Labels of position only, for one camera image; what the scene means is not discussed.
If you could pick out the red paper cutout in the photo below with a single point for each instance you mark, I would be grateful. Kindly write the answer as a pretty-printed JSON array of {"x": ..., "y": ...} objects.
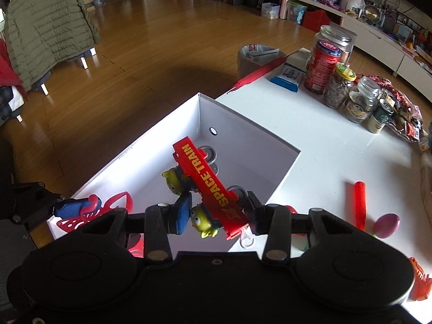
[{"x": 118, "y": 199}]

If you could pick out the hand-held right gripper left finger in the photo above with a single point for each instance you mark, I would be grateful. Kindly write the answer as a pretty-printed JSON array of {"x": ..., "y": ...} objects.
[{"x": 182, "y": 214}]

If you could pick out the green and white can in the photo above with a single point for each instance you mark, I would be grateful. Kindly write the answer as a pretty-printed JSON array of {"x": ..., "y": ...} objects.
[{"x": 378, "y": 121}]

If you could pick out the clear plastic storage box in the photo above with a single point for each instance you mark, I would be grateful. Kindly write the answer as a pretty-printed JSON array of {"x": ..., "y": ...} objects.
[{"x": 270, "y": 10}]

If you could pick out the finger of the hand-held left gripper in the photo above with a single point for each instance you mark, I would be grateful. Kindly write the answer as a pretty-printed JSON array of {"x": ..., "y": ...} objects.
[{"x": 71, "y": 208}]

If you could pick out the white low cabinet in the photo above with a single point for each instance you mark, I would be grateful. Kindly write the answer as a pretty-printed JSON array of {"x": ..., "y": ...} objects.
[{"x": 378, "y": 37}]

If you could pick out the pile of snack packets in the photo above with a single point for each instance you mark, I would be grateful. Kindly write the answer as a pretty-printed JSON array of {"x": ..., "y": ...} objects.
[{"x": 405, "y": 108}]

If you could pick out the container with green lid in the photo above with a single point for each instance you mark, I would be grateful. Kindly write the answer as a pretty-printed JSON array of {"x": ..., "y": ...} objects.
[{"x": 297, "y": 13}]

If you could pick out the purple toy egg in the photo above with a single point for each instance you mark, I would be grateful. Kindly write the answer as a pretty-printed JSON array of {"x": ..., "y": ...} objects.
[{"x": 388, "y": 225}]

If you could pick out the red cloth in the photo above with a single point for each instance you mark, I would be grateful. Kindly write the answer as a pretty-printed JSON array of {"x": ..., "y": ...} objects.
[{"x": 6, "y": 71}]

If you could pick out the red storage box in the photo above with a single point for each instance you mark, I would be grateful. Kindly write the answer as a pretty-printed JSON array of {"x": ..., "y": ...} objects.
[{"x": 315, "y": 20}]

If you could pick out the long red strip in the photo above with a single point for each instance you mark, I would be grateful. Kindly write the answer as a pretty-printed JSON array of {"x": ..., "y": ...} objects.
[{"x": 256, "y": 72}]

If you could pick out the round metal dish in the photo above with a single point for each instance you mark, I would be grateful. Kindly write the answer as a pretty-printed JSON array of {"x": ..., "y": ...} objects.
[{"x": 371, "y": 13}]

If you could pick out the red tin can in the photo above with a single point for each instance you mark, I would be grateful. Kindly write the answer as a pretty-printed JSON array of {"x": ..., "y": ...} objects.
[{"x": 320, "y": 71}]

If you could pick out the white cardboard box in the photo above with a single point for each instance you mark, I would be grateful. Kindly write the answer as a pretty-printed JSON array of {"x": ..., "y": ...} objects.
[{"x": 243, "y": 141}]

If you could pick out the red toy train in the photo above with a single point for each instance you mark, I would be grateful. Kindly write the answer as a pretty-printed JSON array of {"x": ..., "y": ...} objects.
[{"x": 202, "y": 175}]

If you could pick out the green puffer jacket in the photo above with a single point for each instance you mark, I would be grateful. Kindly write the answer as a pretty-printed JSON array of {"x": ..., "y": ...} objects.
[{"x": 47, "y": 30}]

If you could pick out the white flat box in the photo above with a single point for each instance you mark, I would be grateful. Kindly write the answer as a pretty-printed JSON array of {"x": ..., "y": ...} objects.
[{"x": 298, "y": 59}]

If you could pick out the woven waste basket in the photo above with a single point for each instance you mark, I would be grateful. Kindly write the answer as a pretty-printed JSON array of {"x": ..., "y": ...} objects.
[{"x": 246, "y": 65}]

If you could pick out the plaid cloth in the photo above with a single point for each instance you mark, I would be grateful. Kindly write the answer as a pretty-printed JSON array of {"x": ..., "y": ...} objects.
[{"x": 10, "y": 101}]

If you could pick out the seed jar with yellow lid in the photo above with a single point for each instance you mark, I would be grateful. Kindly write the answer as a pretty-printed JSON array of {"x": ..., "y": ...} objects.
[{"x": 337, "y": 91}]

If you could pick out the large glass jar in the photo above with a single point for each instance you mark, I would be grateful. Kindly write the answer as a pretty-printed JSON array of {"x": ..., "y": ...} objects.
[{"x": 344, "y": 40}]

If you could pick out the glass jar with glass lid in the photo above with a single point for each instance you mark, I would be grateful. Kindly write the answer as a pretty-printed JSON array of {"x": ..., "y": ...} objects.
[{"x": 361, "y": 108}]

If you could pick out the orange plastic toy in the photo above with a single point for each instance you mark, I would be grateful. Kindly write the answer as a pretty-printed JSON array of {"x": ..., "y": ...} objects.
[{"x": 422, "y": 283}]

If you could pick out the blue and white box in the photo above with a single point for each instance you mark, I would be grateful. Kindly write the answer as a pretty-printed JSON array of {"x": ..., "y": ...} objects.
[{"x": 287, "y": 81}]

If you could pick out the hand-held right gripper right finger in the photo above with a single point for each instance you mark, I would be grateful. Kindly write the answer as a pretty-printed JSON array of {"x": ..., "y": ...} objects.
[{"x": 256, "y": 221}]

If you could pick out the dark chair with white legs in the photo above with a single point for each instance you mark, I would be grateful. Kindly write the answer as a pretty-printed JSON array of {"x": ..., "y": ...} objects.
[{"x": 44, "y": 88}]

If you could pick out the red toy hammer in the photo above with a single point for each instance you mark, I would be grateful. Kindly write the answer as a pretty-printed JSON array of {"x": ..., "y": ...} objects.
[{"x": 360, "y": 206}]

